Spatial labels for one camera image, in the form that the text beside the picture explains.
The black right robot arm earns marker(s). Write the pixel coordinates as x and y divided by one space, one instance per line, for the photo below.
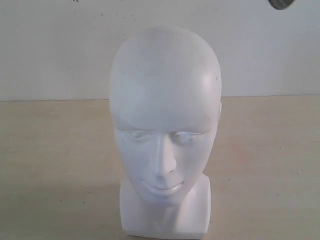
280 5

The white mannequin head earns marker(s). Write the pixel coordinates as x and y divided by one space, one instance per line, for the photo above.
165 104

